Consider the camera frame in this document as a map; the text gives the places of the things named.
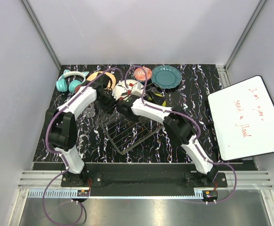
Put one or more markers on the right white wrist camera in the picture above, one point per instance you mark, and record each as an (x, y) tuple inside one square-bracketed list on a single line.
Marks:
[(137, 89)]

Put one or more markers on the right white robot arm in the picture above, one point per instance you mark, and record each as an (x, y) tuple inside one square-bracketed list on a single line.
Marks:
[(182, 130)]

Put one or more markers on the yellow-green bowl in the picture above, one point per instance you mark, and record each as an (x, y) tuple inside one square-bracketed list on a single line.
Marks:
[(159, 99)]

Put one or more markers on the red patterned bowl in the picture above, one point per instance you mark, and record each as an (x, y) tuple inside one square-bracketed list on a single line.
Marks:
[(142, 74)]

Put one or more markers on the pink cup brown lid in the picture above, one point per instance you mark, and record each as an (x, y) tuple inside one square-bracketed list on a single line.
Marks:
[(76, 90)]

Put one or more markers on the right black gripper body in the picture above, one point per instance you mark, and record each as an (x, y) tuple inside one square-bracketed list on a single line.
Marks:
[(133, 117)]

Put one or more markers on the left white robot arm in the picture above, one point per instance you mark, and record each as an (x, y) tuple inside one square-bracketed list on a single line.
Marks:
[(61, 134)]

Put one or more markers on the black marble pattern mat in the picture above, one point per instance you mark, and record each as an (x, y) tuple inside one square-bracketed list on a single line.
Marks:
[(198, 81)]

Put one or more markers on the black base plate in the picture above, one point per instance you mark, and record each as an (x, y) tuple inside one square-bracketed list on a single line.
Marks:
[(101, 174)]

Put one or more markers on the teal scalloped plate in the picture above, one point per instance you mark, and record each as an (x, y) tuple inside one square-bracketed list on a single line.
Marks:
[(166, 77)]

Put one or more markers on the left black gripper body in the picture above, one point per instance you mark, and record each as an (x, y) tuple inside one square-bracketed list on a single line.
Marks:
[(107, 102)]

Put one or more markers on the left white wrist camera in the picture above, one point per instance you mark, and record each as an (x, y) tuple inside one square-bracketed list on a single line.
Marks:
[(120, 90)]

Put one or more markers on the orange floral plate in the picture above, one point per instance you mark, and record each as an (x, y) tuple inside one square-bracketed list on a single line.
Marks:
[(112, 80)]

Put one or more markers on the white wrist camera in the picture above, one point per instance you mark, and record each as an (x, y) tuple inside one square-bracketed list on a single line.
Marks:
[(120, 90), (137, 89)]

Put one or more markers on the wire dish rack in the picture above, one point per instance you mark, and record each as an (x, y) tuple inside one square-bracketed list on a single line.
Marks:
[(125, 134)]

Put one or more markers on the white watermelon pattern plate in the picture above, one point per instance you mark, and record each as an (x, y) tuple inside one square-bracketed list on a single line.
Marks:
[(129, 84)]

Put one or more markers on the clear glass cup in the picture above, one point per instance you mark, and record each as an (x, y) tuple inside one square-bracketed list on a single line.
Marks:
[(90, 111)]

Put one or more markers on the teal cat-ear headphones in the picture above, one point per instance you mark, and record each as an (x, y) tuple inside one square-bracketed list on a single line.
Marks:
[(63, 84)]

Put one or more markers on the white dry-erase board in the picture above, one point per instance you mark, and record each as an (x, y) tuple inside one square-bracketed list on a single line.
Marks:
[(243, 118)]

